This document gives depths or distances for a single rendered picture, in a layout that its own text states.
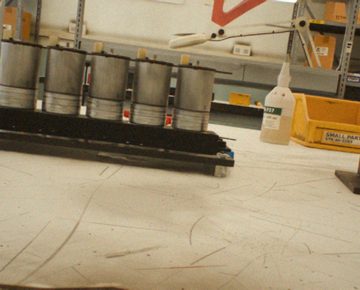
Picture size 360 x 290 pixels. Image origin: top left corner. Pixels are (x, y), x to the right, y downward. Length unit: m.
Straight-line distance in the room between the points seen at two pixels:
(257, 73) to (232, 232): 2.43
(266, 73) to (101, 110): 2.30
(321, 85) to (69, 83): 2.35
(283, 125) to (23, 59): 0.33
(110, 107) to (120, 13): 4.54
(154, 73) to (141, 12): 4.51
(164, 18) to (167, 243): 4.66
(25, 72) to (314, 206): 0.19
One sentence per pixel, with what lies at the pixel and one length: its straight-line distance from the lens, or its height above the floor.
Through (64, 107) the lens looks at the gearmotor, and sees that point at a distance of 0.33.
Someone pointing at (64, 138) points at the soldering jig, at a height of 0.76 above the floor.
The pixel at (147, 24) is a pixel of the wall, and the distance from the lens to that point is 4.82.
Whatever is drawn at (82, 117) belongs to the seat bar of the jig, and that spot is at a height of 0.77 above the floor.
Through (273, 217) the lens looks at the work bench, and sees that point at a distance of 0.22.
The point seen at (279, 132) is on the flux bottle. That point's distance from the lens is 0.58.
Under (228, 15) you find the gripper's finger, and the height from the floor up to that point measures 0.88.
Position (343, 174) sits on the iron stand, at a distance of 0.37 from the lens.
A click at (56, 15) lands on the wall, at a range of 5.01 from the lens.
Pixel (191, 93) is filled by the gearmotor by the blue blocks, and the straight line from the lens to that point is 0.33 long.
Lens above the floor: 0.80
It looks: 6 degrees down
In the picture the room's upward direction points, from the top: 8 degrees clockwise
